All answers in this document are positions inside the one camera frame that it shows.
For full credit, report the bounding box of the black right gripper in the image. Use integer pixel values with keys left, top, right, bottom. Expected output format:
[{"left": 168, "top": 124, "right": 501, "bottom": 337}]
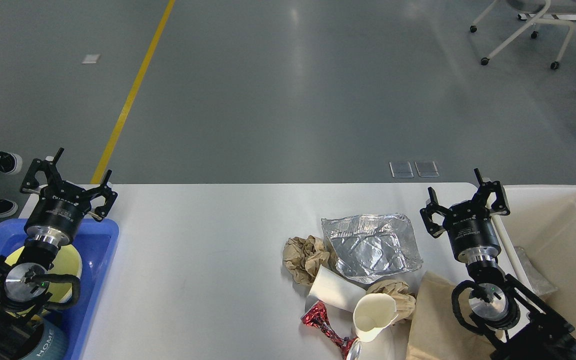
[{"left": 420, "top": 167, "right": 511, "bottom": 264}]

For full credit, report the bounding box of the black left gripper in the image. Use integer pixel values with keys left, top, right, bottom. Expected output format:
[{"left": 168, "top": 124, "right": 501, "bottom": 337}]
[{"left": 20, "top": 147, "right": 118, "bottom": 248}]

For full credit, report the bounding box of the yellow plastic plate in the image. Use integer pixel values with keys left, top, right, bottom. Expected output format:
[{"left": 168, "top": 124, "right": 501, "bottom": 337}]
[{"left": 6, "top": 244, "right": 76, "bottom": 317}]

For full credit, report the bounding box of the brown paper bag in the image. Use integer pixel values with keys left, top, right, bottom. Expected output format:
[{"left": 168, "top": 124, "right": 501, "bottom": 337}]
[{"left": 406, "top": 271, "right": 495, "bottom": 360}]

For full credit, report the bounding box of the teal HOME mug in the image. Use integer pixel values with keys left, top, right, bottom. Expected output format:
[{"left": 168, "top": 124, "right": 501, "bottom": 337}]
[{"left": 16, "top": 320, "right": 69, "bottom": 360}]

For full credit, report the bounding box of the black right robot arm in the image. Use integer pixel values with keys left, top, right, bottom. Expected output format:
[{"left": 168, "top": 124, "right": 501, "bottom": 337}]
[{"left": 419, "top": 168, "right": 576, "bottom": 360}]

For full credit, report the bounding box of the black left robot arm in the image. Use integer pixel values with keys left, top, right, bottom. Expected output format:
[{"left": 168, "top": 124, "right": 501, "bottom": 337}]
[{"left": 0, "top": 148, "right": 118, "bottom": 360}]

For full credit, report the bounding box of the blue plastic tray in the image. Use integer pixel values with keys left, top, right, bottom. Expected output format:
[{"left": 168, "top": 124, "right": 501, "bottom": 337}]
[{"left": 0, "top": 218, "right": 120, "bottom": 360}]

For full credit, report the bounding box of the black white sneaker far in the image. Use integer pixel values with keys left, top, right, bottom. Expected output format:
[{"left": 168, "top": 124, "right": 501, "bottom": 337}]
[{"left": 0, "top": 151, "right": 23, "bottom": 176}]

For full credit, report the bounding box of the white plate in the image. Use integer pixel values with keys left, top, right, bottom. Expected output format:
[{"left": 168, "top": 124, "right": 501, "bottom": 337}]
[{"left": 71, "top": 248, "right": 83, "bottom": 279}]

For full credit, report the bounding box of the beige plastic bin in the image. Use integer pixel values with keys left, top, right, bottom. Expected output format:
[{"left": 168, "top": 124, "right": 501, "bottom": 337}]
[{"left": 493, "top": 184, "right": 576, "bottom": 338}]

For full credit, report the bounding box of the crushed white paper cup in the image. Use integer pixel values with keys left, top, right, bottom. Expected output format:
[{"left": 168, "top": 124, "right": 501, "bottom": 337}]
[{"left": 352, "top": 293, "right": 400, "bottom": 343}]

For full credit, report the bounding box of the white paper cup lying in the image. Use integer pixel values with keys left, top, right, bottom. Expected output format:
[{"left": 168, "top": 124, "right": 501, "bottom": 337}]
[{"left": 306, "top": 266, "right": 366, "bottom": 313}]

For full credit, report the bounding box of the crumpled brown paper ball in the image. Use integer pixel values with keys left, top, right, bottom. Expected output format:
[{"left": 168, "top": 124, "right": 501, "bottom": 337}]
[{"left": 282, "top": 235, "right": 332, "bottom": 287}]

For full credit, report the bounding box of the red foil wrapper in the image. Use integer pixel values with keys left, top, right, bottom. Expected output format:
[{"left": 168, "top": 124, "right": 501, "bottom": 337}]
[{"left": 301, "top": 300, "right": 357, "bottom": 360}]

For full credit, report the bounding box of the white rolling chair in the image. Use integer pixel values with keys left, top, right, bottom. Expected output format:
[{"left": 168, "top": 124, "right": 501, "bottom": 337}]
[{"left": 479, "top": 0, "right": 576, "bottom": 70}]

